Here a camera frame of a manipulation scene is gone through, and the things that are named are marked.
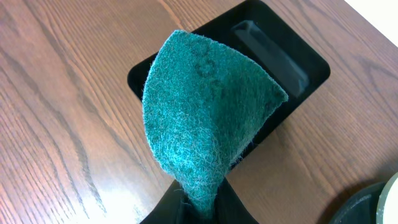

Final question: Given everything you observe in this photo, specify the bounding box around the black round tray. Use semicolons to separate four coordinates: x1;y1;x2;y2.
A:
329;182;386;224

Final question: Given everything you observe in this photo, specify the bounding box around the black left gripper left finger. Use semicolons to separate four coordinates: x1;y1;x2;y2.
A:
141;180;186;224

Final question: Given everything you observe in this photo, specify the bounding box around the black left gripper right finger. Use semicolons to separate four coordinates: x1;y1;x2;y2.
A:
215;178;258;224

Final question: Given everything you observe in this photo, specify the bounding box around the yellow plate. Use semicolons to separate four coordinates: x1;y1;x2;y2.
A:
376;173;398;224

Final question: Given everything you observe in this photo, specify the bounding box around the green yellow sponge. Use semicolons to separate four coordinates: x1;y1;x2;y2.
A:
142;30;289;218

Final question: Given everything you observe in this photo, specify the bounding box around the black rectangular tray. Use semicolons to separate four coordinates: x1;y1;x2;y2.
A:
127;1;330;157

